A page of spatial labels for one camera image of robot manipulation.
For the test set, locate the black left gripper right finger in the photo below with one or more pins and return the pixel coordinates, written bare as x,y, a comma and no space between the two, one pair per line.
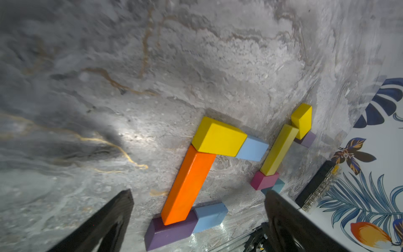
286,226

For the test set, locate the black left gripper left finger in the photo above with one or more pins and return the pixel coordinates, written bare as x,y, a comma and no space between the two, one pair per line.
105,229

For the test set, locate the yellow screwdriver bit set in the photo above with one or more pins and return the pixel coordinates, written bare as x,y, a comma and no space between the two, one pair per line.
318,186

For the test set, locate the teal block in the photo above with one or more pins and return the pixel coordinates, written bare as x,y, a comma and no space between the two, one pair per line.
278,186

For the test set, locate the light blue square block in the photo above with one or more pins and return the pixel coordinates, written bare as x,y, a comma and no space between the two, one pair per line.
253,149

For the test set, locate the long yellow block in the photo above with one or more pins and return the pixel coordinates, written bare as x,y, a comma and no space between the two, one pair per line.
279,149

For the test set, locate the orange block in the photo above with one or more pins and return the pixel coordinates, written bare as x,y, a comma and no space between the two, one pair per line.
189,181

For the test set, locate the magenta block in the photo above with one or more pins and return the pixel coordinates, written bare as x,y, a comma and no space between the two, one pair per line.
260,181

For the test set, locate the purple short block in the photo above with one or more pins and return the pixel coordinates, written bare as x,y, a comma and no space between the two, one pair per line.
307,140

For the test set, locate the dark purple block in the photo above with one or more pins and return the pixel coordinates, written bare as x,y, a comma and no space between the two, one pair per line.
159,235

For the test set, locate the short yellow block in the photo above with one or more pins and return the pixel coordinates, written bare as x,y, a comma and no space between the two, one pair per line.
302,119
215,137

